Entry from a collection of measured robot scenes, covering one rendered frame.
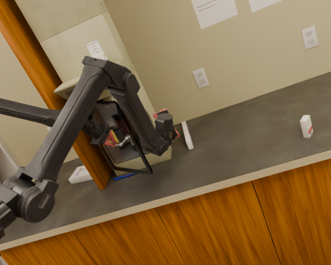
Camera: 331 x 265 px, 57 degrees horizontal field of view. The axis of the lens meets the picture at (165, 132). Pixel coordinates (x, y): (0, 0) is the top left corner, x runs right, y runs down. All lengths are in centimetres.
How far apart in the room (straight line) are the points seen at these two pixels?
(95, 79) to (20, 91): 142
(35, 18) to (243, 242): 139
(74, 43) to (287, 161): 103
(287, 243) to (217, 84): 94
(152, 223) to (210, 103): 83
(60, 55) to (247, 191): 103
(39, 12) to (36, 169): 88
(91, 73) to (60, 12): 70
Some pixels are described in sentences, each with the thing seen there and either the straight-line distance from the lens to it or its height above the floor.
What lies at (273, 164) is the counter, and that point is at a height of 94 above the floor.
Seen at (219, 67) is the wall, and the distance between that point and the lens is 185.
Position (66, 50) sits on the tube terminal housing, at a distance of 148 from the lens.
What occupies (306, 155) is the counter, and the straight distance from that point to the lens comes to 133.
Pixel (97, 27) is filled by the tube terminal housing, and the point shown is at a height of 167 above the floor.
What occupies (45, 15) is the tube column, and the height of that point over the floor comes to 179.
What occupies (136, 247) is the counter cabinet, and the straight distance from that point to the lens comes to 164.
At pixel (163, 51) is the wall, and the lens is 183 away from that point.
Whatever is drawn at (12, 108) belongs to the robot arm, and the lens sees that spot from 136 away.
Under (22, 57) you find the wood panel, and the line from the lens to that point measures 147.
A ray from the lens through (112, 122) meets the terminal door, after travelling 139.
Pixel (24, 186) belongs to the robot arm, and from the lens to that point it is 75.
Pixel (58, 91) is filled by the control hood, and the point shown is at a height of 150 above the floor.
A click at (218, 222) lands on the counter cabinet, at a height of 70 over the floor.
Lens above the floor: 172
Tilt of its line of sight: 24 degrees down
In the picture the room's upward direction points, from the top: 25 degrees counter-clockwise
